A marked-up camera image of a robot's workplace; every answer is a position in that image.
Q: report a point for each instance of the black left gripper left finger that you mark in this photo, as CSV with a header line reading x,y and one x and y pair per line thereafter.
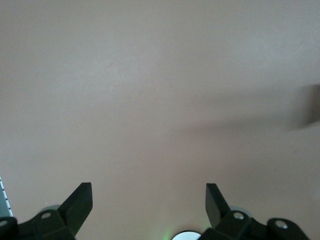
x,y
75,207

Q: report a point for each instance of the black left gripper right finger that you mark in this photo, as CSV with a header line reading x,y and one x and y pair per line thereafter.
x,y
217,210

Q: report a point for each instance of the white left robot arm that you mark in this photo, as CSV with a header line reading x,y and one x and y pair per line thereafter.
x,y
186,237

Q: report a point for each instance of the aluminium table edge frame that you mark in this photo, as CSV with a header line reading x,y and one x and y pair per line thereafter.
x,y
3,200

